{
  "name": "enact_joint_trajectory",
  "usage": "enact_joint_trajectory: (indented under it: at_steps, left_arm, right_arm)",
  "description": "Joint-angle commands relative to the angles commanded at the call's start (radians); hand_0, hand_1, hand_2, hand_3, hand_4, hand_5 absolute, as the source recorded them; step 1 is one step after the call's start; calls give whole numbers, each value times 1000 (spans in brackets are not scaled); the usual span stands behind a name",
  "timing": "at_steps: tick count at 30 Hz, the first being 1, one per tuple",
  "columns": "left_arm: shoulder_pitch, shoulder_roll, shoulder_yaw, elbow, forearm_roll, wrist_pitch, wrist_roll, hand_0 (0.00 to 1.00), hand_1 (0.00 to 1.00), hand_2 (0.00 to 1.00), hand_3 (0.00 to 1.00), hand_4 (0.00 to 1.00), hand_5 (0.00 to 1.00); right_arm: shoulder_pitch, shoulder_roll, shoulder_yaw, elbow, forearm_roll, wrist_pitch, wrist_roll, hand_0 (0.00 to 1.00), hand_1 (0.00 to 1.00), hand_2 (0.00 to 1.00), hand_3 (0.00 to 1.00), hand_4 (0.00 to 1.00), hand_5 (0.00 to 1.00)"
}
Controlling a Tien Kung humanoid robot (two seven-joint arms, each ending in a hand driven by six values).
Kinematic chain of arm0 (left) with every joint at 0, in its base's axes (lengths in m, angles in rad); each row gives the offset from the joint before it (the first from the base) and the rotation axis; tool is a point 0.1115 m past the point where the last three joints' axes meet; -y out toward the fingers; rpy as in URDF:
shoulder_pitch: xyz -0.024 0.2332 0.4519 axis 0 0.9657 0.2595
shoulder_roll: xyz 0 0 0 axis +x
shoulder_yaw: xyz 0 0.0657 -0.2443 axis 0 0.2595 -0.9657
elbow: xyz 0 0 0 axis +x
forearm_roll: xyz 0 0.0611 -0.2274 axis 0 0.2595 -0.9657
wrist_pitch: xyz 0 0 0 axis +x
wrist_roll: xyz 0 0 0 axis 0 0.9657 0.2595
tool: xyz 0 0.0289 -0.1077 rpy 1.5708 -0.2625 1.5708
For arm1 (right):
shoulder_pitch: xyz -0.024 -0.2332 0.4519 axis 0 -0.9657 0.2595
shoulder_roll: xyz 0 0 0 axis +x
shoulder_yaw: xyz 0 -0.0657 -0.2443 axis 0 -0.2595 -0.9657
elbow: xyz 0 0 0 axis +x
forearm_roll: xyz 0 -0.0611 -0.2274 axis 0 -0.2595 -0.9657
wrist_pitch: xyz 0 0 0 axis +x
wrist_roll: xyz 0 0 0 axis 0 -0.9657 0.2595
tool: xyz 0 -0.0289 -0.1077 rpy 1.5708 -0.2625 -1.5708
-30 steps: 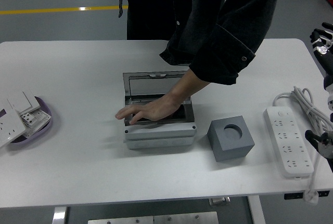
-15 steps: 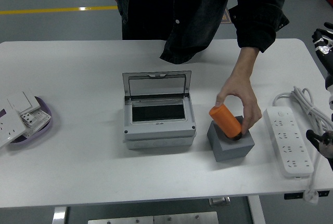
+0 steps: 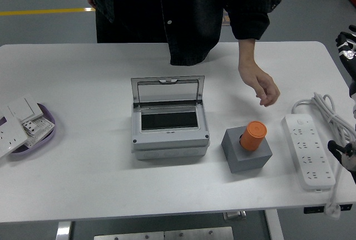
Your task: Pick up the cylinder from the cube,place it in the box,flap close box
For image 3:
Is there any person's left hand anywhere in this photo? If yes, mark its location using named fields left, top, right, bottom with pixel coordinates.
left=238, top=60, right=281, bottom=107

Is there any orange cylinder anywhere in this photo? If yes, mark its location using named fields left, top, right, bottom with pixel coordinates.
left=239, top=121, right=268, bottom=151

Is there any grey enclosure box clear flap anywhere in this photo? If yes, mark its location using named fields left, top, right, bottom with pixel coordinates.
left=130, top=75, right=210, bottom=160

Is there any grey cube with round hole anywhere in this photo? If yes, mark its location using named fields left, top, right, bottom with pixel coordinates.
left=221, top=126, right=273, bottom=174

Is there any yellow floor line tape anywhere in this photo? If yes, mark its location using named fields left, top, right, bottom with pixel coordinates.
left=0, top=7, right=97, bottom=17

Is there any white power strip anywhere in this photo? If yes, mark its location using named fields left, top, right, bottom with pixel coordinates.
left=281, top=113, right=337, bottom=191

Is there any person's torso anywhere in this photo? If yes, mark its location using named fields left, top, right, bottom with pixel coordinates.
left=91, top=0, right=281, bottom=67

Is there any white perforated panel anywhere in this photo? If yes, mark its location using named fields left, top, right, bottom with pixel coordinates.
left=26, top=117, right=55, bottom=148

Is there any black table control panel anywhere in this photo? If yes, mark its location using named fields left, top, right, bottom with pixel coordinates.
left=303, top=203, right=353, bottom=214

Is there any white table leg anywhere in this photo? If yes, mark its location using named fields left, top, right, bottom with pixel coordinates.
left=264, top=209, right=285, bottom=240
left=55, top=221, right=76, bottom=240

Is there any white terminal block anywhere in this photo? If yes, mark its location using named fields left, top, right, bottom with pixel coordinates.
left=21, top=120, right=39, bottom=135

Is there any purple tray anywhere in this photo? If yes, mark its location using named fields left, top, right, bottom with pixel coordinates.
left=5, top=102, right=56, bottom=156

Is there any white power cord with plug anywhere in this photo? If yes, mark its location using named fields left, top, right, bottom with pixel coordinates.
left=290, top=92, right=356, bottom=220

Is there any white wall switch panel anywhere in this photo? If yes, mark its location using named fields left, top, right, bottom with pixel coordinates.
left=0, top=95, right=45, bottom=121

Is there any grey metal table bracket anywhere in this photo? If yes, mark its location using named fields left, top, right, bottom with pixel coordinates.
left=224, top=210, right=247, bottom=221

